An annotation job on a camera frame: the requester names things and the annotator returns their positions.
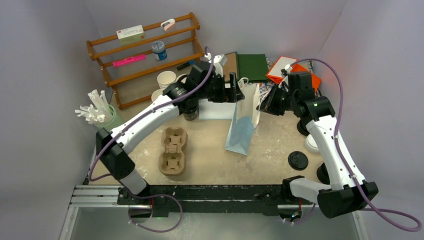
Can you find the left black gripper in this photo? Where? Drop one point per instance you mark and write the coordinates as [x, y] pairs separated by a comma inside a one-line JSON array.
[[234, 92]]

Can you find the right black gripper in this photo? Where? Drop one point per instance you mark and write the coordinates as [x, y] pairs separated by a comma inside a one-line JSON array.
[[266, 105]]

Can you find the light blue paper bag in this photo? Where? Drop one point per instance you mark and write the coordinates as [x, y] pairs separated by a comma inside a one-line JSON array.
[[246, 117]]

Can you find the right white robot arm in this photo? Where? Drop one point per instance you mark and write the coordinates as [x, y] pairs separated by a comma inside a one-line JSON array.
[[348, 190]]

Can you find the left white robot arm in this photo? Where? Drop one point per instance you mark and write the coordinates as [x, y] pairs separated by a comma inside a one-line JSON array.
[[182, 97]]

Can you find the black paper coffee cup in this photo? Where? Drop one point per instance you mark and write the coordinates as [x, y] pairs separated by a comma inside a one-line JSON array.
[[190, 113]]

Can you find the black coffee cup lid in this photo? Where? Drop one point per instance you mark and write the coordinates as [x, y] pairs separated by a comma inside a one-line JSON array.
[[298, 160]]

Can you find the checkered patterned paper bag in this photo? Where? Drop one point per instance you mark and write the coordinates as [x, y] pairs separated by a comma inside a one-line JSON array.
[[264, 89]]

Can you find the green paper bag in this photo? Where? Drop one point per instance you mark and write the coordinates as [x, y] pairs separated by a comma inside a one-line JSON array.
[[251, 66]]

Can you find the orange paper bag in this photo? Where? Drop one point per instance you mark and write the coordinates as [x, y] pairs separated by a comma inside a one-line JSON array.
[[276, 75]]

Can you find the black blue marker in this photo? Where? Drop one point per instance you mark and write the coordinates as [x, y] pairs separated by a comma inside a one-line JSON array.
[[185, 65]]

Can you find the back right paper cup stack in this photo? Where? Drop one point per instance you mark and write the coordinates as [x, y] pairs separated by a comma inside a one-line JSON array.
[[181, 78]]

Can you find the white cup lid stack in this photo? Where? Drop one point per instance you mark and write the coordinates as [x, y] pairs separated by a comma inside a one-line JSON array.
[[311, 145]]

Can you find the back left paper cup stack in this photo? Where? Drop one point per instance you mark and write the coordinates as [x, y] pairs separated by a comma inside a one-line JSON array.
[[165, 78]]

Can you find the black cup lid stack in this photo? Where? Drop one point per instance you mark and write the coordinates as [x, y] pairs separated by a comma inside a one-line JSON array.
[[322, 174]]

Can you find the blue white jar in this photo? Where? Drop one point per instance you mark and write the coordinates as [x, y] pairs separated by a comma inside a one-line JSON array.
[[159, 50]]

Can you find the brown pulp cup carrier stack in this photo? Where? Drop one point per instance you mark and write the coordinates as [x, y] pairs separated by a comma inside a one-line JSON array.
[[172, 161]]

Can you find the white pink clip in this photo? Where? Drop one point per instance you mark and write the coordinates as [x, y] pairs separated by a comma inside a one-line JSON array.
[[168, 25]]

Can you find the pink highlighter marker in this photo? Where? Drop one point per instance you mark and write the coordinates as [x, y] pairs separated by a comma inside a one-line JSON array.
[[128, 60]]

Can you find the wooden shelf rack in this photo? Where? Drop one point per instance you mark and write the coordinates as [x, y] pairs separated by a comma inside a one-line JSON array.
[[134, 83]]

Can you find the white green box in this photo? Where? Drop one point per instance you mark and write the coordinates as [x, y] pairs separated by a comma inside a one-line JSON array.
[[131, 35]]

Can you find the green straw holder cup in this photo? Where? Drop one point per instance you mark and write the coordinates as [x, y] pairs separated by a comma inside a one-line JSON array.
[[114, 122]]

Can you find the white wrapped straws bundle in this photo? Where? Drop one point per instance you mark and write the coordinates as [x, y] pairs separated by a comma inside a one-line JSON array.
[[99, 111]]

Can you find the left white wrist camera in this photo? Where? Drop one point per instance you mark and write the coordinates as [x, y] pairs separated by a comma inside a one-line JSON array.
[[218, 61]]

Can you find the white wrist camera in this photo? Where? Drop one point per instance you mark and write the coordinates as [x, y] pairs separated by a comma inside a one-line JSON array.
[[218, 61], [285, 72]]

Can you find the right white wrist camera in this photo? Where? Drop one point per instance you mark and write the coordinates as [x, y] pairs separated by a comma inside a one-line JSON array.
[[285, 72]]

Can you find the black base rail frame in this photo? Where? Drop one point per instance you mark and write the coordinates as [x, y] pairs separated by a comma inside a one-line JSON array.
[[266, 199]]

